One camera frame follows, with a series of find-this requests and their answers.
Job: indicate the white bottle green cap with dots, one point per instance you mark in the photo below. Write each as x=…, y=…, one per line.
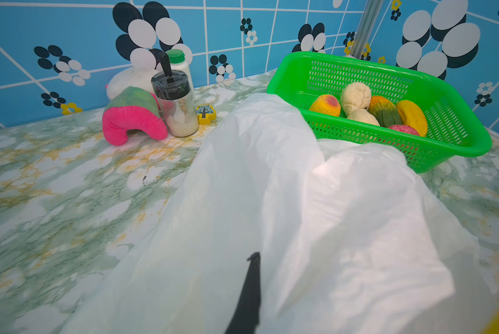
x=178, y=62

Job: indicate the white round plush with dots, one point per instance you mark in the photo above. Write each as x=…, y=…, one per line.
x=135, y=77

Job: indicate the green plastic basket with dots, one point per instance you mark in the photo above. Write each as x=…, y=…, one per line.
x=454, y=130

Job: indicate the red textured fruit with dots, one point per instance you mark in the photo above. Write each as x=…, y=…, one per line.
x=406, y=129

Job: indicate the clear jar black lid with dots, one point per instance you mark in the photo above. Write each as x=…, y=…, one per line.
x=174, y=92

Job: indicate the pale round fruit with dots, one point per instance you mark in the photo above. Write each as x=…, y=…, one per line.
x=362, y=115
x=356, y=95

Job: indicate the green orange striped fruit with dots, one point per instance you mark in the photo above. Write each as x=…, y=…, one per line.
x=385, y=111

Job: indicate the white translucent plastic bag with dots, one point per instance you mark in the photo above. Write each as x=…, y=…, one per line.
x=350, y=237

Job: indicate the right aluminium corner post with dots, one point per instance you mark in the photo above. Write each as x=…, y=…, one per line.
x=366, y=25

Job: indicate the pink green plush toy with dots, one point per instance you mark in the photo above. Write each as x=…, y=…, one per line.
x=133, y=109

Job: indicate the orange red peach fruit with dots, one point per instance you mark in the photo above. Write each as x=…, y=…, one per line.
x=326, y=104

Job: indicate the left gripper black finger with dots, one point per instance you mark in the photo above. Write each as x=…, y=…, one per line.
x=246, y=315

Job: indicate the small yellow tree toy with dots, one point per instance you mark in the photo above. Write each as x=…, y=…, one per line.
x=206, y=114

